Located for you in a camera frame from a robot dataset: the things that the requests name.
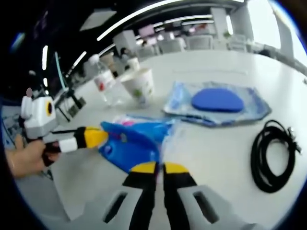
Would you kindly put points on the ceiling light strip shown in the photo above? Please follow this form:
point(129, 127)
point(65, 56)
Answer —
point(134, 18)

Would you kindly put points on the clear water bottle red label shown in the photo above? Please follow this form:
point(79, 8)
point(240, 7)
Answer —
point(105, 81)

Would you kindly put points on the white table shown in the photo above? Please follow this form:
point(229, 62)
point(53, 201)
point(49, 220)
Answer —
point(216, 153)

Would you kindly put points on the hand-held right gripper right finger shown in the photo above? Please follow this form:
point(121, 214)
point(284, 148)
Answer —
point(180, 191)

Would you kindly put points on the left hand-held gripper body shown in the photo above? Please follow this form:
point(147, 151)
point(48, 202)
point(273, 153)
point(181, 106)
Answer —
point(39, 117)

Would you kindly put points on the blue mouse pad pack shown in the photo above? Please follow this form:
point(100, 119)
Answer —
point(217, 101)

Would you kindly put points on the large white paper cup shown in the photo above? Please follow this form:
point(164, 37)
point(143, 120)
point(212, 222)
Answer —
point(140, 87)

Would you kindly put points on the person's left hand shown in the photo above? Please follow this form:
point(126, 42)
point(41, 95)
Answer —
point(26, 160)

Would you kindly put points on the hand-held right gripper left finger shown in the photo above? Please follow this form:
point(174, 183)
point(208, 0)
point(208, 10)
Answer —
point(141, 189)

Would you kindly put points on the green potted plant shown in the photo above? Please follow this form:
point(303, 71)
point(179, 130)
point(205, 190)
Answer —
point(227, 35)

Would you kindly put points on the blue plastic bag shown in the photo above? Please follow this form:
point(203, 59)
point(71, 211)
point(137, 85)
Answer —
point(134, 148)

